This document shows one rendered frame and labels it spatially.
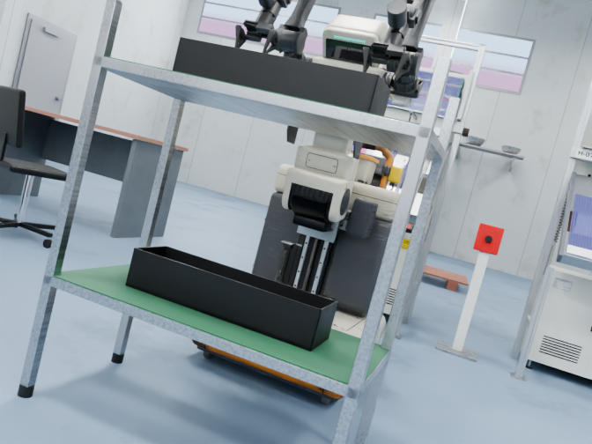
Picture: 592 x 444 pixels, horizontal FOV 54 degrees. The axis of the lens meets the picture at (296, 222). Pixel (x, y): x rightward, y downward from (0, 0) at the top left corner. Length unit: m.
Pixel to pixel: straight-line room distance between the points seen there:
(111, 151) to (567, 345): 3.79
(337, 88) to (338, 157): 0.67
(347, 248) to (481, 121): 9.67
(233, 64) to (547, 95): 10.67
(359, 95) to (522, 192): 10.39
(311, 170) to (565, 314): 2.12
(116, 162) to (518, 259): 8.40
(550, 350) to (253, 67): 2.77
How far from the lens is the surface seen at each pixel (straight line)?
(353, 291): 2.38
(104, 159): 5.31
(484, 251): 3.57
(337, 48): 2.18
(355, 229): 2.21
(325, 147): 2.18
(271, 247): 2.48
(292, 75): 1.54
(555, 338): 3.84
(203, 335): 1.47
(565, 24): 12.41
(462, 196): 11.77
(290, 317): 1.52
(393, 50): 1.79
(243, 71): 1.59
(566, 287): 3.80
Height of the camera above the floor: 0.77
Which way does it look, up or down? 4 degrees down
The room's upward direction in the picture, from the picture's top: 15 degrees clockwise
